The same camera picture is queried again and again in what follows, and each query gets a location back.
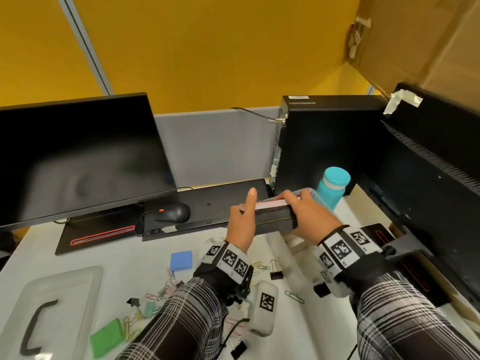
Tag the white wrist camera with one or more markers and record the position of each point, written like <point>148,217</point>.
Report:
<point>264,307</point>
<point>332,286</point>

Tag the person's right hand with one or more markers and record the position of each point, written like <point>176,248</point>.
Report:
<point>313,221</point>

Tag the black marker wristband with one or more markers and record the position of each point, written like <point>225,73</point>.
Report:
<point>350,254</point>
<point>228,266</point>

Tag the person's right fingers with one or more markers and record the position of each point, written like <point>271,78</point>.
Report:
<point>290,197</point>

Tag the small teal eraser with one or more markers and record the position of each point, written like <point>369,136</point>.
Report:
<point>149,309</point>

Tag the black rectangular box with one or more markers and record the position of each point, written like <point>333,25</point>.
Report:
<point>273,220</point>

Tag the teal water bottle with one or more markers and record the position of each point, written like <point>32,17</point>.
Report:
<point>333,187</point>

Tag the beige tape strip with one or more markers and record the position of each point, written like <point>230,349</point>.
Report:
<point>356,37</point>

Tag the person's right forearm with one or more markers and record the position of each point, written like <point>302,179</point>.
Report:
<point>407,318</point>

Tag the person's left forearm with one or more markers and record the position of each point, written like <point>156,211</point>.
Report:
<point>183,322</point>

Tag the brown cardboard box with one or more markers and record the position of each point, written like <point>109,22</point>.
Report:
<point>416,41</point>

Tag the black monitor rear side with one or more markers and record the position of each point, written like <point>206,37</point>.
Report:
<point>431,176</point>

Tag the black keyboard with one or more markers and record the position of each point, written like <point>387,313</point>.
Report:
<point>213,206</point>

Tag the black computer mouse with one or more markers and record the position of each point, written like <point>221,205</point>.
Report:
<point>173,212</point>

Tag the black monitor stand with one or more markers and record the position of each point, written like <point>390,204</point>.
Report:
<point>408,254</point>

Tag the black computer monitor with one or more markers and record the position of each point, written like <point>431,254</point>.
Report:
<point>82,157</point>

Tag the person's left thumb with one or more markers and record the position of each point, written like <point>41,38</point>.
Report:
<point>251,201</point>

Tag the white tape piece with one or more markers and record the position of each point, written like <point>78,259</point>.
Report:
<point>402,99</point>

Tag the black monitor base red stripe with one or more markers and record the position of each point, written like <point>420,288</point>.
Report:
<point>101,228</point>

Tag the blue eraser block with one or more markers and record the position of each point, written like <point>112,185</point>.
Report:
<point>181,260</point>

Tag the black computer tower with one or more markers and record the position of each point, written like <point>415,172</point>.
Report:
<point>322,134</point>

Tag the pink note pad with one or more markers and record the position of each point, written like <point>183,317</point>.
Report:
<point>272,204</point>

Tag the grey desk partition panel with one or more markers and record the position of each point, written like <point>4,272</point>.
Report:
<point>217,146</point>

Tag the scattered coloured paper clips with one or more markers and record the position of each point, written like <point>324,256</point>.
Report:
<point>294,297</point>

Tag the green eraser block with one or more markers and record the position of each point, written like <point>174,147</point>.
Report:
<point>107,337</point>

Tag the black binder clip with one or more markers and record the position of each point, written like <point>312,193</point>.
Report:
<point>132,302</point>
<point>238,349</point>
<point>276,274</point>

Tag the person's left hand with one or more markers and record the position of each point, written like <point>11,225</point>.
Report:
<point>238,230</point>

